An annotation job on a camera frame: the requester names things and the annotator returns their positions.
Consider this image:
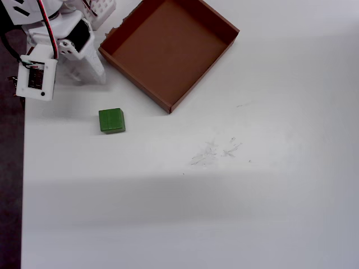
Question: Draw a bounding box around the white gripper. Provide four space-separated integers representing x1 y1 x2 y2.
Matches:
24 12 107 85

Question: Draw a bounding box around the green wooden cube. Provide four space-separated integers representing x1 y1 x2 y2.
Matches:
98 108 126 135

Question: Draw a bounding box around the brown cardboard box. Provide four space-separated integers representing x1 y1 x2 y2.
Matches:
98 0 241 114

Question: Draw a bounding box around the red black servo cable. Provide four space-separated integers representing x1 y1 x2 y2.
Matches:
36 0 60 59

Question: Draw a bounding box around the black camera cable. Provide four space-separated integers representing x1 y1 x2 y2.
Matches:
0 29 24 64

